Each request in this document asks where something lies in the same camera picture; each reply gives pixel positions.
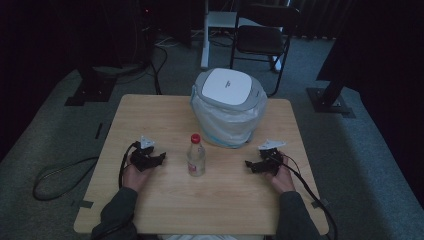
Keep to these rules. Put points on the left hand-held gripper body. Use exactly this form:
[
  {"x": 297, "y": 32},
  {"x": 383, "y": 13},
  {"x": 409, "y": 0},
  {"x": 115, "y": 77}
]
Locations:
[{"x": 142, "y": 159}]

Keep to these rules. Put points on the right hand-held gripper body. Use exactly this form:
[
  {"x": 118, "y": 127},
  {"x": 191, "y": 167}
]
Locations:
[{"x": 271, "y": 160}]

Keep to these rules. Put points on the clear bottle with red cap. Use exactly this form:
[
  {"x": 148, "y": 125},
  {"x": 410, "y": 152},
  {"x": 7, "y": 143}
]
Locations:
[{"x": 196, "y": 160}]

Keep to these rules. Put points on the grey trash can white lid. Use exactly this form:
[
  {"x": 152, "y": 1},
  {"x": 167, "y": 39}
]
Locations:
[{"x": 226, "y": 87}]

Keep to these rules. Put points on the person's left hand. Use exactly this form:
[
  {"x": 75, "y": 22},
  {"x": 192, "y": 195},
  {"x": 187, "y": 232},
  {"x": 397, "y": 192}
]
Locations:
[{"x": 135, "y": 178}]

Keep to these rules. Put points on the person's right hand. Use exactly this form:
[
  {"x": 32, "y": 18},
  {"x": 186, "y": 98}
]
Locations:
[{"x": 283, "y": 178}]

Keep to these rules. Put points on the translucent white plastic bag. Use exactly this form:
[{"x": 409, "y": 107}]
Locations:
[{"x": 223, "y": 128}]

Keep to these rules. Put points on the black tape strip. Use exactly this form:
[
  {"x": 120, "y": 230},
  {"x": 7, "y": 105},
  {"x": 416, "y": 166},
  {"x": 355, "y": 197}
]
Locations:
[{"x": 99, "y": 130}]

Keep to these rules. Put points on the grey tape piece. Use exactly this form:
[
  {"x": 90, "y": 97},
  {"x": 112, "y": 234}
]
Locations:
[
  {"x": 320, "y": 203},
  {"x": 85, "y": 204}
]

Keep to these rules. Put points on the black folding chair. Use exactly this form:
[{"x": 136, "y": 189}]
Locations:
[{"x": 260, "y": 40}]

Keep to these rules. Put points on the black stand with base plate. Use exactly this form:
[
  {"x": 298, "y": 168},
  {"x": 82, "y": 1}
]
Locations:
[
  {"x": 91, "y": 88},
  {"x": 328, "y": 100}
]

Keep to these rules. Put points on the white desk frame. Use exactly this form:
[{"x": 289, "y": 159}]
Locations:
[{"x": 206, "y": 40}]

